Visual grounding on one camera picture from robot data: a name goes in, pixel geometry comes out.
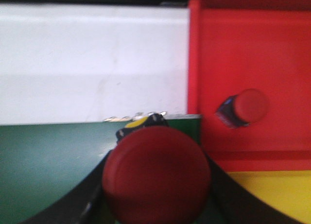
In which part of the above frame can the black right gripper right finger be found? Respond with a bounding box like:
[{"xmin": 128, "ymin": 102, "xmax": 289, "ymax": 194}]
[{"xmin": 204, "ymin": 151, "xmax": 309, "ymax": 224}]

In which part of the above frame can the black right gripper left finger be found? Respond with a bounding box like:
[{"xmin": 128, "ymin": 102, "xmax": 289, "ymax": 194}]
[{"xmin": 23, "ymin": 153, "xmax": 110, "ymax": 224}]

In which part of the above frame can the red mushroom push button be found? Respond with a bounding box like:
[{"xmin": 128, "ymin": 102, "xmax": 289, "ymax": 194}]
[
  {"xmin": 102, "ymin": 113, "xmax": 211, "ymax": 224},
  {"xmin": 215, "ymin": 88, "xmax": 269, "ymax": 129}
]

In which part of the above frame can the yellow plastic tray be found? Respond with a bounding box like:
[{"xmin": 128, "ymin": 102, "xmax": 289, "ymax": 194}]
[{"xmin": 229, "ymin": 170, "xmax": 311, "ymax": 224}]

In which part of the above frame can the red object at right edge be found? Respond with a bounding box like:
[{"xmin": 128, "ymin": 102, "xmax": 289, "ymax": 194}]
[{"xmin": 188, "ymin": 0, "xmax": 311, "ymax": 171}]

